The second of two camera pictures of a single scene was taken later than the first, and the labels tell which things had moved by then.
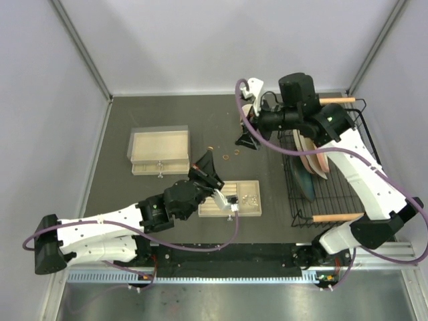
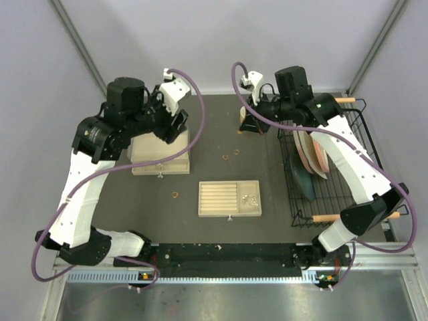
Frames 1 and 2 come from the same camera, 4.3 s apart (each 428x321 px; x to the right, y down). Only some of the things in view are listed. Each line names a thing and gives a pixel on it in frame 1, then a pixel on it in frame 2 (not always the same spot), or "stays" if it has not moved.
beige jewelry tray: [247, 194] stays
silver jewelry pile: [250, 200] stays
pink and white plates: [323, 160] stays
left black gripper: [204, 170] -> [169, 132]
